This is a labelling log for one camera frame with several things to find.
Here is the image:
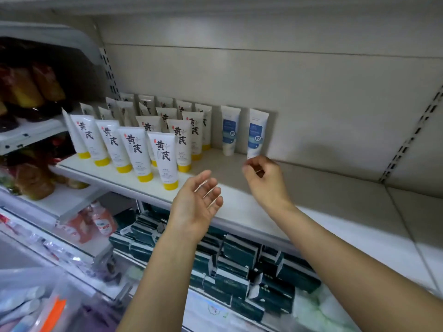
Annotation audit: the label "person's right hand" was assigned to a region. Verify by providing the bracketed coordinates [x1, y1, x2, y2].
[242, 155, 295, 218]

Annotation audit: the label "person's left hand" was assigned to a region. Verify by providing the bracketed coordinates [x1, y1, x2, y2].
[168, 170, 224, 242]

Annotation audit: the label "person's left forearm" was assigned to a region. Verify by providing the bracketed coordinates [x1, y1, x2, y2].
[117, 223, 209, 332]

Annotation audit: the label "person's right forearm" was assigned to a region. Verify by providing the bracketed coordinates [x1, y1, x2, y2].
[268, 203, 443, 332]

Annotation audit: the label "white tube with blue label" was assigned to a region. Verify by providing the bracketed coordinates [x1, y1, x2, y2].
[247, 108, 270, 159]
[221, 105, 241, 157]

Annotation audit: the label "group of yellow-capped white tubes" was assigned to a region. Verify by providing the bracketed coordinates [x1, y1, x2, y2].
[61, 92, 213, 191]

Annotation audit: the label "pile of dark green boxes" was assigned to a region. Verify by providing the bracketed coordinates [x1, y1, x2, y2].
[109, 204, 322, 323]

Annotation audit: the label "pink liquid bottle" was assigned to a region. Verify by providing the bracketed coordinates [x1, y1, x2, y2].
[89, 201, 119, 237]

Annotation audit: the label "slotted metal shelf upright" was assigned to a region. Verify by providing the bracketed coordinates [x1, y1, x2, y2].
[99, 47, 121, 101]
[379, 84, 443, 184]

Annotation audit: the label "pale green soft packets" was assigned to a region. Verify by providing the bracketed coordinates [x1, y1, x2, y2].
[292, 283, 353, 332]

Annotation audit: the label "brown snack bags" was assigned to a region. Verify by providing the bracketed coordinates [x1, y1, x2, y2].
[0, 135, 89, 201]

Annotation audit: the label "white side shelf board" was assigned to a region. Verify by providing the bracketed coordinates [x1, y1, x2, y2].
[0, 116, 70, 156]

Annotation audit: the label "pile of white toothpaste tubes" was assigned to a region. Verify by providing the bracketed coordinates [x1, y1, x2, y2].
[0, 283, 70, 332]

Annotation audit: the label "clear shelf price rail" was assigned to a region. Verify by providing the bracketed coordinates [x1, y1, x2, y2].
[0, 211, 135, 305]

